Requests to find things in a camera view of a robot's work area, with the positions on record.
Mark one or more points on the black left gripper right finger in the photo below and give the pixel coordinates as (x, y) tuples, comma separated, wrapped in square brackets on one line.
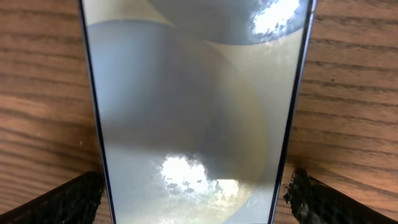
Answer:
[(313, 202)]

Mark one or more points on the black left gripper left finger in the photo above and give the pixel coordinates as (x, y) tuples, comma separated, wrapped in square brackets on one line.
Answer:
[(74, 202)]

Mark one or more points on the Samsung Galaxy smartphone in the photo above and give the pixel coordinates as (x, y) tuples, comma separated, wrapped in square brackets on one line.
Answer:
[(194, 104)]

